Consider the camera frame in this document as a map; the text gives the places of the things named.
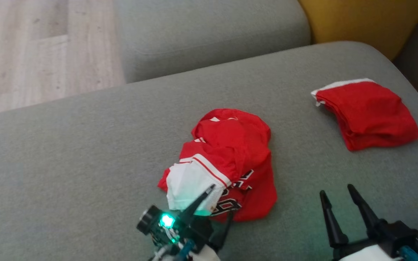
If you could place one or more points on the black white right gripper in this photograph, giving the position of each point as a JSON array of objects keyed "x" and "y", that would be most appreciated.
[{"x": 394, "y": 235}]

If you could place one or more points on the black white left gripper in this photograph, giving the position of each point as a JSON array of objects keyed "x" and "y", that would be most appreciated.
[{"x": 194, "y": 230}]

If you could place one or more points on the red white basketball jersey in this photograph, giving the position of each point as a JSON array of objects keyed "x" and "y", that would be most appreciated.
[{"x": 238, "y": 145}]

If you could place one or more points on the red white shorts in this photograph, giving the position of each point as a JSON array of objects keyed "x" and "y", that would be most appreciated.
[{"x": 368, "y": 112}]

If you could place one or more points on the grey sofa seat cushion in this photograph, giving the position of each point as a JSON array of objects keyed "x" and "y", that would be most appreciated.
[{"x": 85, "y": 163}]

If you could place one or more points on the grey sofa chaise cushion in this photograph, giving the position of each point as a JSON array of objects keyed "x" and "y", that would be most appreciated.
[{"x": 209, "y": 32}]

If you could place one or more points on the mustard yellow pillow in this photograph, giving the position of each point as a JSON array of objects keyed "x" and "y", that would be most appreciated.
[{"x": 365, "y": 21}]

